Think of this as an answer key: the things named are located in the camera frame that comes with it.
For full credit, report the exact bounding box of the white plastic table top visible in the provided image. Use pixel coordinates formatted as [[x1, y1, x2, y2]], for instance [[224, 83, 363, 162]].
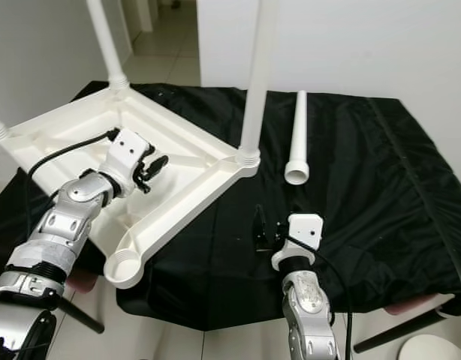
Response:
[[2, 82, 261, 290]]

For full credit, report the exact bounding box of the black cloth table cover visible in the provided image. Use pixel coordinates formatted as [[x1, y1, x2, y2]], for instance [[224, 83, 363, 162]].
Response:
[[0, 81, 461, 331]]

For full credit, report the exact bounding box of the white round base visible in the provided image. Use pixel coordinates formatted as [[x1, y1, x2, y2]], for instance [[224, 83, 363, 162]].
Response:
[[399, 334, 461, 360]]

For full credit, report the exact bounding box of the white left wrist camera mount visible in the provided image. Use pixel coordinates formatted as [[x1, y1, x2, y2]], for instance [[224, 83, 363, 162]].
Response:
[[103, 129, 152, 197]]

